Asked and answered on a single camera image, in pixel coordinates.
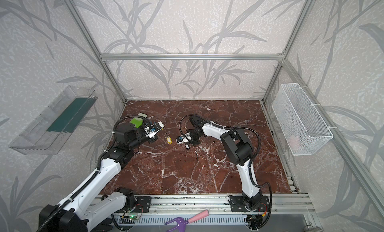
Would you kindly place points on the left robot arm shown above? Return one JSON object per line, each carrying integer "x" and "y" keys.
{"x": 75, "y": 213}

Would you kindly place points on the green gardening glove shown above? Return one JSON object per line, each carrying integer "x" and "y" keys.
{"x": 137, "y": 122}

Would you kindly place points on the aluminium front rail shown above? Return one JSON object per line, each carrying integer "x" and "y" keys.
{"x": 179, "y": 204}

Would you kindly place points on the white wire mesh basket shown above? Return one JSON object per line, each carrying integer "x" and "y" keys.
{"x": 303, "y": 127}

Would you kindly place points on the green circuit board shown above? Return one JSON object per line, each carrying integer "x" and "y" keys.
{"x": 129, "y": 219}

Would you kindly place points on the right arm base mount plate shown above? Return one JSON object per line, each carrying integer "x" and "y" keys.
{"x": 262, "y": 204}

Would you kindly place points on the black rubber glove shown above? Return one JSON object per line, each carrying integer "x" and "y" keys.
{"x": 104, "y": 226}

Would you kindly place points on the aluminium cage frame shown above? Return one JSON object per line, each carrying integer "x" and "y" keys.
{"x": 355, "y": 165}

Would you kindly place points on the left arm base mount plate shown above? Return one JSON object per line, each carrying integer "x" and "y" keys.
{"x": 142, "y": 205}

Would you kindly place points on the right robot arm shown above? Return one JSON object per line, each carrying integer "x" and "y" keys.
{"x": 241, "y": 144}

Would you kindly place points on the key with yellow cap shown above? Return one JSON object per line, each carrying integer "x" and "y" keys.
{"x": 168, "y": 138}

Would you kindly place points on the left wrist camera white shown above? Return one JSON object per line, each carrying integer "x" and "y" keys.
{"x": 152, "y": 132}

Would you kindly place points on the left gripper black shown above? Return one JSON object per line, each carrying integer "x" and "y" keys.
{"x": 153, "y": 136}

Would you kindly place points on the clear plastic wall tray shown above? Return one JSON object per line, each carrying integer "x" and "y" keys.
{"x": 48, "y": 133}

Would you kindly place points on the purple rake pink handle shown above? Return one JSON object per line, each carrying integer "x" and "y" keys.
{"x": 181, "y": 223}

